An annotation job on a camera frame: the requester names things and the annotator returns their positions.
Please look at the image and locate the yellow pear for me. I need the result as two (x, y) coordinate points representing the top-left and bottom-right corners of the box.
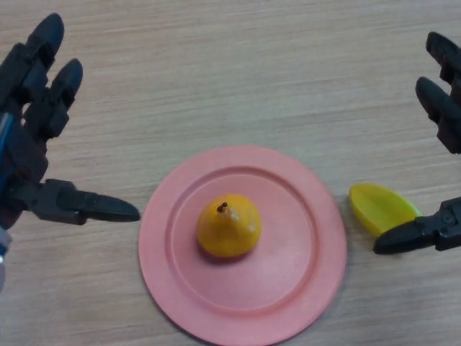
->
(196, 193), (262, 259)

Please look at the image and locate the pink round plate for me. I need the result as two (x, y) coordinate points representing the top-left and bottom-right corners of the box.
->
(138, 145), (348, 346)

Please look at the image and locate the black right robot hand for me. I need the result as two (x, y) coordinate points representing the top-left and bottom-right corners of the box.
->
(372, 31), (461, 256)

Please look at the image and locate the yellow starfruit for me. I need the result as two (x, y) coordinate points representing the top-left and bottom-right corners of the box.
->
(348, 183), (423, 239)

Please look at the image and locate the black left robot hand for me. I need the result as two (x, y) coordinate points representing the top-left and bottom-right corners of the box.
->
(0, 13), (141, 231)

